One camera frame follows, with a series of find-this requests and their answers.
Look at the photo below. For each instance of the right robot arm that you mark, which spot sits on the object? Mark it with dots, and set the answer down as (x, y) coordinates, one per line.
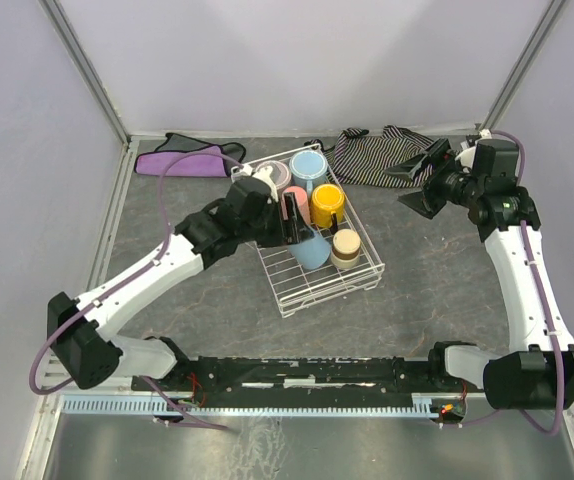
(538, 371)

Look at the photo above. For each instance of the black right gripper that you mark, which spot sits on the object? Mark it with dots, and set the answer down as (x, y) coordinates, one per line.
(434, 176)

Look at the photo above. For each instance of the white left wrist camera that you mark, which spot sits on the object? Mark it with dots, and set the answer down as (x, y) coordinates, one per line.
(261, 173)

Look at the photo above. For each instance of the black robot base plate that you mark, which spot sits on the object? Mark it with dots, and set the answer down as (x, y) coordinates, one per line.
(236, 382)

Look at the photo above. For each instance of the yellow plastic cup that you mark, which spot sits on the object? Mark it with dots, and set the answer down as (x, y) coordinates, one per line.
(327, 205)

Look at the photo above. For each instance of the pink plastic cup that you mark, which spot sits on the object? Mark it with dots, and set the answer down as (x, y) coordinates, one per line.
(302, 201)

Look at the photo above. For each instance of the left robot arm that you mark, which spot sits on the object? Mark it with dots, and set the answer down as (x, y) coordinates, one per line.
(83, 332)

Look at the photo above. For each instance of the purple microfiber cloth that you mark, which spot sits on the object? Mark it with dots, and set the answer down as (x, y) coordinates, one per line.
(183, 156)

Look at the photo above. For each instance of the white wire dish rack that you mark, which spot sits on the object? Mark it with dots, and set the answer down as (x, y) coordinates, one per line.
(296, 287)

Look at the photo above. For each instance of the striped cloth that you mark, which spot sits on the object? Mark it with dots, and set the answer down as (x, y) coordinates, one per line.
(359, 158)

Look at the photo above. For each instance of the metal steel cup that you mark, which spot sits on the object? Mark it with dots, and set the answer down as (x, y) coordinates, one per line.
(346, 245)

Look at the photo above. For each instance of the blue plastic cup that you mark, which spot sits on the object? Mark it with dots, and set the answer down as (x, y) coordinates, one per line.
(313, 252)

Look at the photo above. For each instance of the lilac textured mug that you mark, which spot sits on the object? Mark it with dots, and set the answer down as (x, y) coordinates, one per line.
(278, 172)

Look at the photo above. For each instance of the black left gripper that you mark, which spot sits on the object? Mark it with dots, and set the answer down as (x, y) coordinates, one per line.
(291, 218)

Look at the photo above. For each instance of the light blue textured mug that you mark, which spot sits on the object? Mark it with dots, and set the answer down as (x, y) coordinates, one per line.
(308, 170)

